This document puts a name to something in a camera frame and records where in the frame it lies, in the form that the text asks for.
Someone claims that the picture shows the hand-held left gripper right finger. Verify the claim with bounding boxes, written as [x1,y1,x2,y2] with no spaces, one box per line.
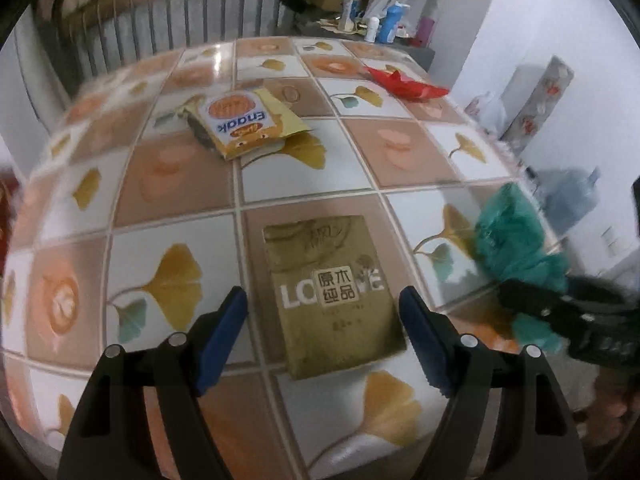
[398,286,587,480]

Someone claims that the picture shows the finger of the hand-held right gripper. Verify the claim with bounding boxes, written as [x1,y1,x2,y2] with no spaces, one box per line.
[497,279,576,338]

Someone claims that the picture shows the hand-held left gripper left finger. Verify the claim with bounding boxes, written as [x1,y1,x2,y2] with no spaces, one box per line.
[57,286,249,480]

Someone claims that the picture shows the teal plastic bag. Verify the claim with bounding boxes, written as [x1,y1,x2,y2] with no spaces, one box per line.
[474,183,572,356]

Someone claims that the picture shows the gold tissue packet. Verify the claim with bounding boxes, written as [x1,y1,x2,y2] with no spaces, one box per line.
[262,215,407,381]

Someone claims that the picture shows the person's right hand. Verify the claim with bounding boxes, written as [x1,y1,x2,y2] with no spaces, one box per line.
[592,366,632,447]

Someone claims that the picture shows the blue water jug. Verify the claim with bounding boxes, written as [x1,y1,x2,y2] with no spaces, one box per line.
[542,166,602,234]

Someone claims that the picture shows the white plastic bag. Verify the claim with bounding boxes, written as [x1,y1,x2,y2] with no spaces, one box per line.
[465,92,507,134]

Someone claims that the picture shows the floral patterned box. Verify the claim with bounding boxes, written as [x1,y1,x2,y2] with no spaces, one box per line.
[502,56,575,154]

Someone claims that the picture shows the yellow snack packet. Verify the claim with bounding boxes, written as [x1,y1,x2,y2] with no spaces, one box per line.
[186,87,314,162]

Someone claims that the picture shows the red wrapper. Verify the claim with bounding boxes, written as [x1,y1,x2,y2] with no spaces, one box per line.
[362,65,450,104]

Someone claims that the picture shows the dark side table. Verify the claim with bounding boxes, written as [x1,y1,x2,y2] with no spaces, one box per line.
[320,19,437,64]

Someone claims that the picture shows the metal railing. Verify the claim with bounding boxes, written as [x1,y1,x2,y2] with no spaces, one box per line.
[47,0,303,78]

